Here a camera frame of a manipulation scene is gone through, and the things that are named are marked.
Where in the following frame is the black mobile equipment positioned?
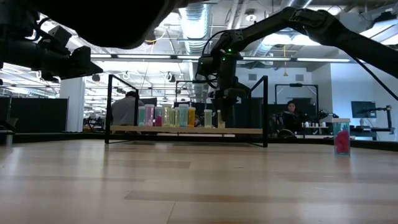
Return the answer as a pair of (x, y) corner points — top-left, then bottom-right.
(0, 0), (187, 50)

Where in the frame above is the wooden shelf black metal frame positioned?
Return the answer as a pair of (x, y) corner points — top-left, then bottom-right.
(104, 73), (269, 149)

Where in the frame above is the person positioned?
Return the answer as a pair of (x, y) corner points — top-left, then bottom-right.
(111, 90), (146, 127)
(280, 100), (307, 138)

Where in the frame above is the silver ribbed ceiling duct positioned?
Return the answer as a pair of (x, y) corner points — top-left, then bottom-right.
(178, 2), (214, 55)

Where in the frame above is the long ceiling light rail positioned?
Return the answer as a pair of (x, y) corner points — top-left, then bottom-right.
(90, 53), (352, 63)

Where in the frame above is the dark wall monitor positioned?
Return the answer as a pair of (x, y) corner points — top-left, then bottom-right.
(351, 101), (377, 119)

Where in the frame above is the blue medicine bottle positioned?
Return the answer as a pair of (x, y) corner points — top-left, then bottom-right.
(178, 103), (190, 128)

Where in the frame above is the large orange medicine bottle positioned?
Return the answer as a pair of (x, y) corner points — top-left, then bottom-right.
(187, 106), (197, 128)

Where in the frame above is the pink medicine bottle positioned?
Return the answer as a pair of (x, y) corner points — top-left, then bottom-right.
(144, 104), (155, 128)

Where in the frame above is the white building column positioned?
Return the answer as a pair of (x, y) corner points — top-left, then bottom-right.
(60, 77), (86, 133)

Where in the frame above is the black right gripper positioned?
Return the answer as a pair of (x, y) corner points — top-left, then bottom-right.
(211, 58), (249, 123)

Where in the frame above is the black background metal frame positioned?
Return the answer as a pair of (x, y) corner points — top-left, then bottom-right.
(274, 83), (320, 125)

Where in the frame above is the black partition wall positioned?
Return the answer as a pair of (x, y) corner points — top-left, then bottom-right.
(0, 96), (69, 134)

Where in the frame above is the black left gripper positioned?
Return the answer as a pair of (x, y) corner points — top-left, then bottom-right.
(0, 24), (104, 82)

